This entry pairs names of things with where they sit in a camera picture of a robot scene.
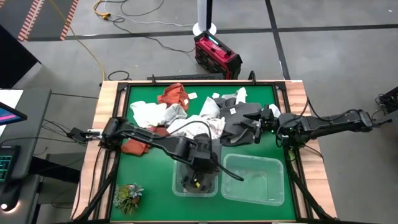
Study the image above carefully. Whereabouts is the narrow clear plastic bin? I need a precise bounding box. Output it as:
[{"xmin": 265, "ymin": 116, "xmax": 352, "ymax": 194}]
[{"xmin": 172, "ymin": 155, "xmax": 220, "ymax": 198}]

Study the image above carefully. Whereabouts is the large black panel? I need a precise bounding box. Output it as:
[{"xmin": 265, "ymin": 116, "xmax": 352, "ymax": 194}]
[{"xmin": 0, "ymin": 24, "xmax": 42, "ymax": 90}]

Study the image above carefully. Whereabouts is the coiled black cable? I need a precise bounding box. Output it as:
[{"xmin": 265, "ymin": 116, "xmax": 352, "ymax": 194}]
[{"xmin": 108, "ymin": 70, "xmax": 131, "ymax": 82}]

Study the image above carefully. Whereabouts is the curved black floor cable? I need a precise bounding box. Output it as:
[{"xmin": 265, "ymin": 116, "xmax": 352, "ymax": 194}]
[{"xmin": 120, "ymin": 0, "xmax": 165, "ymax": 17}]

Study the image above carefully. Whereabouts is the long yellow floor cable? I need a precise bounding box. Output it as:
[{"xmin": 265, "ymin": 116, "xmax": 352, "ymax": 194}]
[{"xmin": 48, "ymin": 0, "xmax": 106, "ymax": 82}]

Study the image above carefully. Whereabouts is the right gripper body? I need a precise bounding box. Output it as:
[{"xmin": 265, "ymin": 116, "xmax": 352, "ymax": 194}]
[{"xmin": 255, "ymin": 105, "xmax": 280, "ymax": 144}]

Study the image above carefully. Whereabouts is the orange towel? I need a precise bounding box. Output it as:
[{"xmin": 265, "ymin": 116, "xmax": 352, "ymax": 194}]
[
  {"xmin": 120, "ymin": 126, "xmax": 170, "ymax": 156},
  {"xmin": 157, "ymin": 82, "xmax": 199, "ymax": 111}
]

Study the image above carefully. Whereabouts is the small succulent plant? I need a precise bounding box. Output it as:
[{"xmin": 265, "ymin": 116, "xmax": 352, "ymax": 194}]
[{"xmin": 112, "ymin": 182, "xmax": 146, "ymax": 215}]

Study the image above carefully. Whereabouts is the tilted computer monitor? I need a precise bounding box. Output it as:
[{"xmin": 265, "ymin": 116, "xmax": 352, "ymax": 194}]
[{"xmin": 0, "ymin": 101, "xmax": 28, "ymax": 126}]

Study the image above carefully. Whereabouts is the backlit computer keyboard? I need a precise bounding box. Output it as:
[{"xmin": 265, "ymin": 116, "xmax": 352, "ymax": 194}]
[{"xmin": 0, "ymin": 145, "xmax": 21, "ymax": 183}]

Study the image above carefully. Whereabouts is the white tower fan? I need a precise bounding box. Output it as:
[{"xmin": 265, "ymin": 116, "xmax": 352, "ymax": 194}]
[{"xmin": 192, "ymin": 0, "xmax": 218, "ymax": 37}]

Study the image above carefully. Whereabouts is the black computer mouse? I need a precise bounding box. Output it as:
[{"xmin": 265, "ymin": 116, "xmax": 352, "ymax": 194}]
[{"xmin": 0, "ymin": 182, "xmax": 20, "ymax": 212}]

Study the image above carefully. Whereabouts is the black equipment with cables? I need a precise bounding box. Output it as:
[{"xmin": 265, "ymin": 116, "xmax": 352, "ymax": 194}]
[{"xmin": 369, "ymin": 86, "xmax": 398, "ymax": 128}]

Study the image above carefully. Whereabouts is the red and black toolbox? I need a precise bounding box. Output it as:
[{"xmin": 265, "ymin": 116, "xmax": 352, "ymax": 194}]
[{"xmin": 193, "ymin": 30, "xmax": 243, "ymax": 80}]

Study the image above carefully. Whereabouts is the gray desk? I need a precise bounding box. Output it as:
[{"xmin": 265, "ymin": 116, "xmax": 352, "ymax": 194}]
[{"xmin": 0, "ymin": 88, "xmax": 52, "ymax": 224}]

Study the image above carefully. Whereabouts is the yellow plug cord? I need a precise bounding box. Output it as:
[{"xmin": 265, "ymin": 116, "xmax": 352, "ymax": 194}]
[{"xmin": 92, "ymin": 0, "xmax": 112, "ymax": 21}]

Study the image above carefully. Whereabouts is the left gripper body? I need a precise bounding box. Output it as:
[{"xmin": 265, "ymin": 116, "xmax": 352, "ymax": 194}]
[{"xmin": 182, "ymin": 136, "xmax": 222, "ymax": 191}]

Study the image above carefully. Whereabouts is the green table mat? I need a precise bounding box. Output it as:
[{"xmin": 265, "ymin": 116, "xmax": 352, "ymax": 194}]
[{"xmin": 110, "ymin": 84, "xmax": 298, "ymax": 222}]

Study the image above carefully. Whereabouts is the white floor cable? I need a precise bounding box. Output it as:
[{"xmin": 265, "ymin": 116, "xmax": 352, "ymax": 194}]
[{"xmin": 103, "ymin": 0, "xmax": 195, "ymax": 27}]

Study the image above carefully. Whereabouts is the wide clear plastic bin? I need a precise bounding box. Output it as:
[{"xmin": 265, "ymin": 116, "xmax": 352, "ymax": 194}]
[{"xmin": 220, "ymin": 153, "xmax": 285, "ymax": 207}]

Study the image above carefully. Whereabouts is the dark gray plain towel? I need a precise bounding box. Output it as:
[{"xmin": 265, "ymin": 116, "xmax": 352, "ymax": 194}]
[{"xmin": 213, "ymin": 96, "xmax": 265, "ymax": 147}]

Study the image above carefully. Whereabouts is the long black floor cable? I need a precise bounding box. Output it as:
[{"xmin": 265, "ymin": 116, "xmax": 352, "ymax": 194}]
[{"xmin": 110, "ymin": 17, "xmax": 196, "ymax": 54}]

